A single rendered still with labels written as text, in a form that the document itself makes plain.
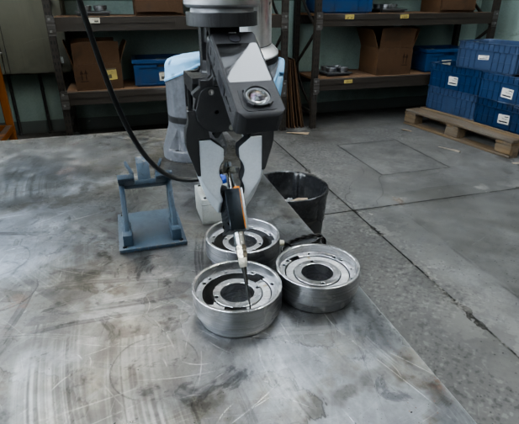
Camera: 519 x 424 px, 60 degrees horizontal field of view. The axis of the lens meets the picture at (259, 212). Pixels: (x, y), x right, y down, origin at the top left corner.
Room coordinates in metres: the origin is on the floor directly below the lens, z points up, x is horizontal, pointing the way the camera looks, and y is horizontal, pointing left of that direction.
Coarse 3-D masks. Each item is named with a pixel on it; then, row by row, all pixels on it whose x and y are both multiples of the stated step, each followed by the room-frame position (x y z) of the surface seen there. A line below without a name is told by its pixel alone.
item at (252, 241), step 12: (216, 228) 0.59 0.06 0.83; (252, 228) 0.60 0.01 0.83; (264, 228) 0.60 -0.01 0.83; (276, 228) 0.58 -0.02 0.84; (228, 240) 0.56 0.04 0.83; (252, 240) 0.57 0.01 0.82; (276, 240) 0.54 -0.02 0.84; (216, 252) 0.52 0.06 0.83; (228, 252) 0.51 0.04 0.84; (252, 252) 0.51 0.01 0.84; (264, 252) 0.52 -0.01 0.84; (276, 252) 0.54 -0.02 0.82; (264, 264) 0.52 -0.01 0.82
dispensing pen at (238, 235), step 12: (228, 168) 0.49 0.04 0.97; (228, 180) 0.48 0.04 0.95; (228, 192) 0.46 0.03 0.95; (228, 204) 0.45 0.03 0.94; (240, 204) 0.45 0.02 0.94; (228, 216) 0.44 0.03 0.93; (240, 216) 0.44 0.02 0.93; (228, 228) 0.45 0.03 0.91; (240, 228) 0.44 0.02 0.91; (240, 240) 0.44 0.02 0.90; (240, 252) 0.44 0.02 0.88; (240, 264) 0.43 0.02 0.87
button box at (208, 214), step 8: (200, 184) 0.73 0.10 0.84; (224, 184) 0.73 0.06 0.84; (200, 192) 0.70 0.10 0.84; (200, 200) 0.68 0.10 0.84; (200, 208) 0.68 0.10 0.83; (208, 208) 0.67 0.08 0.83; (200, 216) 0.69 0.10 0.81; (208, 216) 0.67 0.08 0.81; (216, 216) 0.67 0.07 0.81; (208, 224) 0.67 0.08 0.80
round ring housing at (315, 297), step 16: (288, 256) 0.52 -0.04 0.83; (304, 256) 0.52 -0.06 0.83; (320, 256) 0.52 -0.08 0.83; (336, 256) 0.52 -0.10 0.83; (352, 256) 0.50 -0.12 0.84; (304, 272) 0.49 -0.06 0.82; (320, 272) 0.50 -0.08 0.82; (336, 272) 0.48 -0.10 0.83; (352, 272) 0.48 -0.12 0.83; (288, 288) 0.45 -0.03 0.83; (304, 288) 0.43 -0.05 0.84; (320, 288) 0.43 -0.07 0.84; (336, 288) 0.43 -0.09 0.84; (352, 288) 0.45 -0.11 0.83; (304, 304) 0.43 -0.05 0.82; (320, 304) 0.43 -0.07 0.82; (336, 304) 0.43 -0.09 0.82
